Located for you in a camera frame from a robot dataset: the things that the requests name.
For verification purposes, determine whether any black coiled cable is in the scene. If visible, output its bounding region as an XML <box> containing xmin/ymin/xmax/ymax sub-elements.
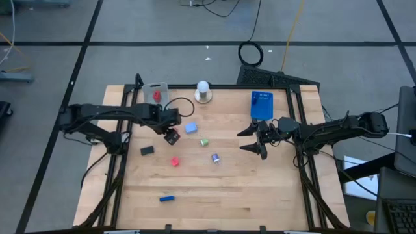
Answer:
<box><xmin>238</xmin><ymin>0</ymin><xmax>265</xmax><ymax>68</ymax></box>

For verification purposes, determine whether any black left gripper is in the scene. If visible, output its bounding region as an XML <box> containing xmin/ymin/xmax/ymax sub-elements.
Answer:
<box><xmin>152</xmin><ymin>109</ymin><xmax>182</xmax><ymax>146</ymax></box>

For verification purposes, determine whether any black keyboard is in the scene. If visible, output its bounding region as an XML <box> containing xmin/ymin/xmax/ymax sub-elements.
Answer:
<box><xmin>383</xmin><ymin>200</ymin><xmax>416</xmax><ymax>234</ymax></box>

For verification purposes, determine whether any black floor cable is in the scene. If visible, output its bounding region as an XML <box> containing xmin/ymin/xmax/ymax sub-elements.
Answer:
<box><xmin>179</xmin><ymin>0</ymin><xmax>242</xmax><ymax>18</ymax></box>

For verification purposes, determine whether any grey monitor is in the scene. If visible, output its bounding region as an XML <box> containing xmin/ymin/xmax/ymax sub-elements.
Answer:
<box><xmin>394</xmin><ymin>85</ymin><xmax>416</xmax><ymax>178</ymax></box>

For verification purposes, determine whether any black wheeled base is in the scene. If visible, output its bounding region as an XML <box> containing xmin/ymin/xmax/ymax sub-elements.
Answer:
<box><xmin>0</xmin><ymin>101</ymin><xmax>14</xmax><ymax>126</ymax></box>

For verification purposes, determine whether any black metal table frame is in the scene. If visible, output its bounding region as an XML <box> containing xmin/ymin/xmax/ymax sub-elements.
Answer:
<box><xmin>77</xmin><ymin>73</ymin><xmax>350</xmax><ymax>234</ymax></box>

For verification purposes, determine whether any white plastic bin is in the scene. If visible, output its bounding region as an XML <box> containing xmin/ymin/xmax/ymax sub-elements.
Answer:
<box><xmin>141</xmin><ymin>81</ymin><xmax>170</xmax><ymax>110</ymax></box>

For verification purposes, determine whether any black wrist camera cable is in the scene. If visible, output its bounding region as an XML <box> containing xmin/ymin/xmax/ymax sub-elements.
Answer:
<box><xmin>163</xmin><ymin>96</ymin><xmax>196</xmax><ymax>118</ymax></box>

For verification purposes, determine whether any blue plastic mesh basket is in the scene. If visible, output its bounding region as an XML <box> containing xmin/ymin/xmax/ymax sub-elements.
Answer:
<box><xmin>250</xmin><ymin>90</ymin><xmax>274</xmax><ymax>121</ymax></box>

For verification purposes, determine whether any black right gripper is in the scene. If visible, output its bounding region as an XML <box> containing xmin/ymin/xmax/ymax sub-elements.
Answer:
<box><xmin>237</xmin><ymin>120</ymin><xmax>280</xmax><ymax>161</ymax></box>

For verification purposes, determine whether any dark grey desk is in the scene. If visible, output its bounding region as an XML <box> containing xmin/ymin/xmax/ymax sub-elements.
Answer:
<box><xmin>337</xmin><ymin>152</ymin><xmax>416</xmax><ymax>234</ymax></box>

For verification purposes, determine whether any white plug cable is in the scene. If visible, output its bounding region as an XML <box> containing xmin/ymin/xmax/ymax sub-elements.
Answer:
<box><xmin>386</xmin><ymin>131</ymin><xmax>413</xmax><ymax>139</ymax></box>

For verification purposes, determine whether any black floor grate mat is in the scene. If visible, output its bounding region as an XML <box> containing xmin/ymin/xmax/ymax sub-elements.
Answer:
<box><xmin>236</xmin><ymin>64</ymin><xmax>321</xmax><ymax>88</ymax></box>

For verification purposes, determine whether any white paper sheet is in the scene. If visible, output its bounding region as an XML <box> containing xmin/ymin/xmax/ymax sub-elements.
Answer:
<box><xmin>343</xmin><ymin>155</ymin><xmax>380</xmax><ymax>201</ymax></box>

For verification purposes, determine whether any white light bulb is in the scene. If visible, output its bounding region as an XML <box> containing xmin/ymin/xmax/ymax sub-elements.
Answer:
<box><xmin>196</xmin><ymin>80</ymin><xmax>210</xmax><ymax>94</ymax></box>

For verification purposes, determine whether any white floor cable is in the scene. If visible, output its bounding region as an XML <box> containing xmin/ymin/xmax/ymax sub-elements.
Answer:
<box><xmin>0</xmin><ymin>0</ymin><xmax>16</xmax><ymax>66</ymax></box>

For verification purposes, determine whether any grey floor stand base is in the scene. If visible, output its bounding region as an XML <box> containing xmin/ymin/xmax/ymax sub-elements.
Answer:
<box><xmin>0</xmin><ymin>71</ymin><xmax>34</xmax><ymax>83</ymax></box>

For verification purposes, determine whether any yellow hanging cable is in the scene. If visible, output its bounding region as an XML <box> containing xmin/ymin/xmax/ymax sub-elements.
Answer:
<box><xmin>279</xmin><ymin>0</ymin><xmax>307</xmax><ymax>73</ymax></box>

